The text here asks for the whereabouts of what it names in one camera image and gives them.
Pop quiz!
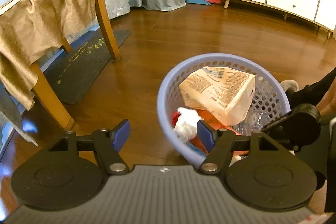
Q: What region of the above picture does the beige chair cover cloth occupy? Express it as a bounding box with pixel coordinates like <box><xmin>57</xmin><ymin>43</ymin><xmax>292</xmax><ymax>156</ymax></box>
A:
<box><xmin>1</xmin><ymin>0</ymin><xmax>96</xmax><ymax>110</ymax></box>

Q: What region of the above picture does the lavender plastic mesh basket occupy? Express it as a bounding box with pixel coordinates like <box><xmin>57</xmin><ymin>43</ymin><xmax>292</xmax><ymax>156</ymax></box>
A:
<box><xmin>157</xmin><ymin>53</ymin><xmax>290</xmax><ymax>168</ymax></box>

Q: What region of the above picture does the beige paper bag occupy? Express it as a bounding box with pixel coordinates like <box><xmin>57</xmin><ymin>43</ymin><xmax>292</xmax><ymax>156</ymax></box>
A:
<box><xmin>179</xmin><ymin>67</ymin><xmax>256</xmax><ymax>126</ymax></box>

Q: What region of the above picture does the grey slipper shoe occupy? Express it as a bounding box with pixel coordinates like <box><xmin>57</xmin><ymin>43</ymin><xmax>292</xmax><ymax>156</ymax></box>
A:
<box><xmin>280</xmin><ymin>80</ymin><xmax>299</xmax><ymax>94</ymax></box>

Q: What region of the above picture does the dark grey floor mat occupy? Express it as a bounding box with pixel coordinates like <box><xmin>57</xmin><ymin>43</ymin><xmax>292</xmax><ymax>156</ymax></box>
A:
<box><xmin>42</xmin><ymin>28</ymin><xmax>132</xmax><ymax>105</ymax></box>

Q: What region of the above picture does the red plastic bag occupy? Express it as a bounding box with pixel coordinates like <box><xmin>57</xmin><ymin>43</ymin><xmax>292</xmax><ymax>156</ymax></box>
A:
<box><xmin>172</xmin><ymin>109</ymin><xmax>240</xmax><ymax>155</ymax></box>

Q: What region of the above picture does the clear plastic water bottle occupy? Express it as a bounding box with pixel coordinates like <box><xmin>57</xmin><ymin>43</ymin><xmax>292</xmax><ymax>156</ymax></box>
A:
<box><xmin>232</xmin><ymin>110</ymin><xmax>270</xmax><ymax>136</ymax></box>

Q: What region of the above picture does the white tissue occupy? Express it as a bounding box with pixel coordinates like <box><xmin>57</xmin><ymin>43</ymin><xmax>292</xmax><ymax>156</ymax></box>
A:
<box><xmin>173</xmin><ymin>107</ymin><xmax>203</xmax><ymax>143</ymax></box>

